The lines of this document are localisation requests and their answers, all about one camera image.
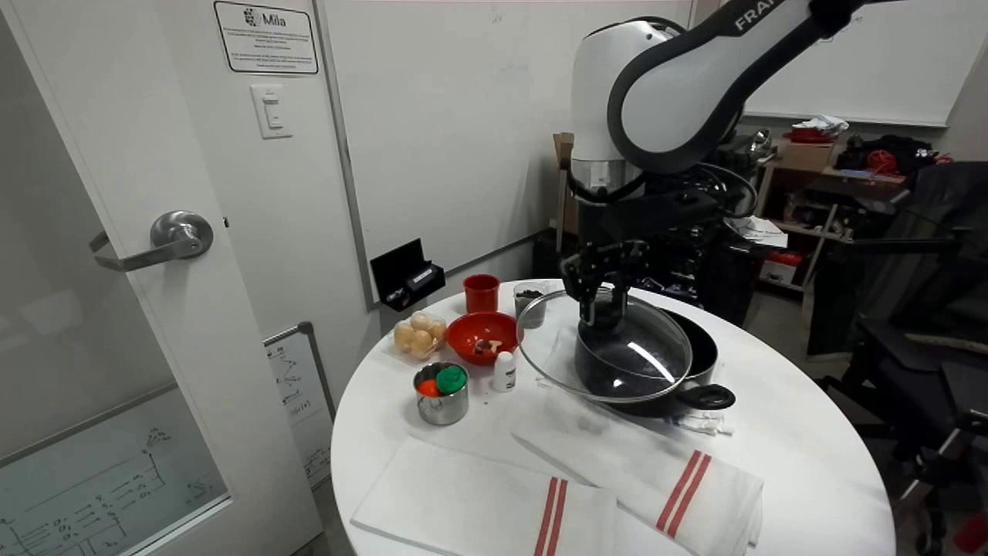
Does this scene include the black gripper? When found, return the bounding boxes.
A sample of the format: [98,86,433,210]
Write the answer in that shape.
[559,238,654,330]

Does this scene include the glass pot lid black knob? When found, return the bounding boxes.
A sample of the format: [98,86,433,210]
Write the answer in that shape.
[513,289,694,409]

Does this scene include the black cooking pot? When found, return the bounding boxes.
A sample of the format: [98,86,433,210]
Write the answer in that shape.
[572,306,738,419]

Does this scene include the grey cup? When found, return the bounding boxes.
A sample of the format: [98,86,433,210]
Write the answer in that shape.
[513,284,551,330]

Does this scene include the black equipment cart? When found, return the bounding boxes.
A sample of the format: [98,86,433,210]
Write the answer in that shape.
[615,167,766,326]

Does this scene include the small white bottle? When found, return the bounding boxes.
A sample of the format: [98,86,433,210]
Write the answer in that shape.
[488,350,519,396]

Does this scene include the red cup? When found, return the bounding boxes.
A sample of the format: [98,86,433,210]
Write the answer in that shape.
[459,272,503,319]

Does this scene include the red bowl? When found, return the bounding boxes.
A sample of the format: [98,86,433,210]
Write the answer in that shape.
[443,310,525,368]

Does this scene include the large cardboard box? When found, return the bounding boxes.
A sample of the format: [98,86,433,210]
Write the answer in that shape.
[551,131,622,249]

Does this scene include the clear plastic wrapper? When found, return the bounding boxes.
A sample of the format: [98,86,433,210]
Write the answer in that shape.
[674,404,742,443]

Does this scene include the white towel red stripes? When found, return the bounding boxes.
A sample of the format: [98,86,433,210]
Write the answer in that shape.
[511,404,766,556]
[348,434,691,556]

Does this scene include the white paper sheets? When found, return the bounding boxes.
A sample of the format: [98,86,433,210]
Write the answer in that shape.
[722,213,791,249]

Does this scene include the white container red lid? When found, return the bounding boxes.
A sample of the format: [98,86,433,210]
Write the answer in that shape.
[761,249,807,289]

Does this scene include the beige garlic bulbs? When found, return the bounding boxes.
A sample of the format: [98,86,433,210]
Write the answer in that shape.
[391,313,450,364]

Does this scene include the metal tin can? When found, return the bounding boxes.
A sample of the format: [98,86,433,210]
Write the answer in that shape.
[412,361,474,429]

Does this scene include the black marker holder box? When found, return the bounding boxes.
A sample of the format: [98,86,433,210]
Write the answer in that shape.
[367,238,449,313]

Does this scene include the wooden shelf unit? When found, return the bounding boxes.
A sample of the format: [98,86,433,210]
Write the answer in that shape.
[755,150,911,304]

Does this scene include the cardboard box on shelf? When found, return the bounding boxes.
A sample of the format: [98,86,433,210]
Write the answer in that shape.
[774,137,844,174]

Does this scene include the white cloth pile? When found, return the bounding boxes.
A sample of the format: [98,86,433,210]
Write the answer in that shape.
[788,112,851,143]

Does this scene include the black office chair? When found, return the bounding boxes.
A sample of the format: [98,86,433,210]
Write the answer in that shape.
[807,157,988,556]

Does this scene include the small leaning whiteboard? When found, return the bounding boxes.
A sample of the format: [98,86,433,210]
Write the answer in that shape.
[262,320,339,487]

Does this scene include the black bag with red patch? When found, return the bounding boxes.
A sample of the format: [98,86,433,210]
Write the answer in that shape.
[835,131,938,178]

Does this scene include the framed whiteboard with writing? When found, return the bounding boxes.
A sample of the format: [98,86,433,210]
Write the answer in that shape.
[738,0,981,132]

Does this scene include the white door with glass panel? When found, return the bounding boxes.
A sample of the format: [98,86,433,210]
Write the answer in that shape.
[0,0,329,556]

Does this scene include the large wall whiteboard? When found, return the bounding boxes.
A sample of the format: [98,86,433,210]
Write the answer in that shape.
[312,0,697,310]

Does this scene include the white light switch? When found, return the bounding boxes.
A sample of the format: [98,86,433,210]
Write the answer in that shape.
[251,82,296,143]

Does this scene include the silver door lever handle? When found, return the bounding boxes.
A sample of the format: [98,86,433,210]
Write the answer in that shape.
[86,208,216,276]

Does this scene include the white wall sign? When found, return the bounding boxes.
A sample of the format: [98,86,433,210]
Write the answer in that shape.
[210,0,320,77]

